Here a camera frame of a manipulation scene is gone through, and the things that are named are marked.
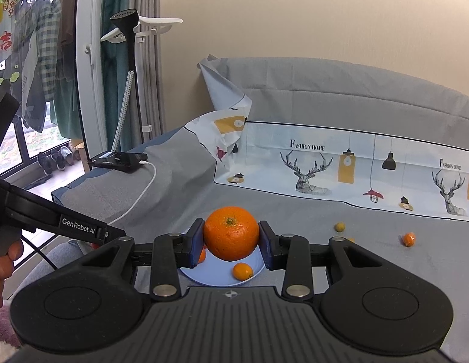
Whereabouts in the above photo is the dark shoe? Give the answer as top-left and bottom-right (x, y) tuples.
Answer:
(37, 152), (54, 176)
(51, 148), (67, 171)

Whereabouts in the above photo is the grey bed cover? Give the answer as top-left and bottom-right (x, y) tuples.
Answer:
(51, 57), (469, 363)

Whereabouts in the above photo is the grey curtain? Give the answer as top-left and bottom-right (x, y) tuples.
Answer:
(132, 0), (168, 148)

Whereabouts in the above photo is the teal curtain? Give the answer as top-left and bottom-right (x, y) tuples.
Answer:
(101, 0), (131, 152)

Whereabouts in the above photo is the garment steamer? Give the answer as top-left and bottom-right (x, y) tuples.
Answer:
(100, 8), (184, 154)

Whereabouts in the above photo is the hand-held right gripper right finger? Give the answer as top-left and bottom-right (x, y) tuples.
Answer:
(258, 220), (386, 299)

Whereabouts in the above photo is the black cable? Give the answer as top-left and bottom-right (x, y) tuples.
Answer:
(20, 232), (58, 271)

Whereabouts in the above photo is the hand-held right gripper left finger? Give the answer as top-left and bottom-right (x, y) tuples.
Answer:
(81, 218), (205, 299)

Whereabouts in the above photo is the white door frame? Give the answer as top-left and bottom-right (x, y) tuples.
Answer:
(75, 0), (108, 176)

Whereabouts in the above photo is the printed white bedsheet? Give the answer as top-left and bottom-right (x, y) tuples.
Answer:
(185, 55), (469, 223)

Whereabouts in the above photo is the large orange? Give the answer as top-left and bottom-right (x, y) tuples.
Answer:
(203, 206), (261, 261)

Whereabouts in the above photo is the plaid shirt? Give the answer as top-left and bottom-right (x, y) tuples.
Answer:
(11, 0), (64, 131)

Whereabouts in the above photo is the white charging cable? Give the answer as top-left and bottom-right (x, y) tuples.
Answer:
(106, 161), (158, 227)

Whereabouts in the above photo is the blue bed sheet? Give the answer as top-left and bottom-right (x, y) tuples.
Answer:
(51, 126), (186, 205)

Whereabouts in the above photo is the person's left hand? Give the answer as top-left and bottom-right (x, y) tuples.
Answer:
(0, 240), (25, 311)

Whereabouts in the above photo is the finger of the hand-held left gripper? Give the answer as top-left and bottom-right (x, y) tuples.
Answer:
(105, 225), (128, 242)

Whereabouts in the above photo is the blue plate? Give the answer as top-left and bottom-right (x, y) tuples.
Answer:
(178, 227), (265, 287)

